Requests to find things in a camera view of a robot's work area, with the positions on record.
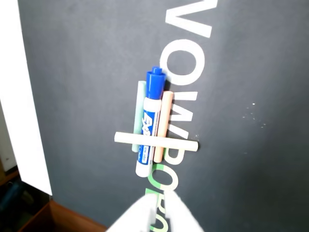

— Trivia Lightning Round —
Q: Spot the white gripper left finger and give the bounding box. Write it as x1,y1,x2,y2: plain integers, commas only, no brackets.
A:
105,193,157,232

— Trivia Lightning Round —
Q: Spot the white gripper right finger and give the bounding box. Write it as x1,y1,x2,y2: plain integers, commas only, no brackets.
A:
165,192,205,232

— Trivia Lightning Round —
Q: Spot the blue dry erase marker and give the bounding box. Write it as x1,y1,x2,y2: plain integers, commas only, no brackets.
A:
135,65,166,178

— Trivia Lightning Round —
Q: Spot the yellow chalk stick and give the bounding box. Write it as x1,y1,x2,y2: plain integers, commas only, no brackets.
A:
114,131,199,153

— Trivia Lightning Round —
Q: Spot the brown wooden shelf unit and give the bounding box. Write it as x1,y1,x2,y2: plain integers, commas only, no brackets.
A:
18,200,108,232

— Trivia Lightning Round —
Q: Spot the grey WOWROBO mat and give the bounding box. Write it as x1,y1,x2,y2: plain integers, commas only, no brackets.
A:
18,0,309,232

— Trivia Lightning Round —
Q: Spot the orange chalk stick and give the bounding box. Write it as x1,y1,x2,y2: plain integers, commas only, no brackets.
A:
153,90,173,162

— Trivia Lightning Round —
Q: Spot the green chalk stick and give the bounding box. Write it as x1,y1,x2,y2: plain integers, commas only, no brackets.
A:
131,81,147,153

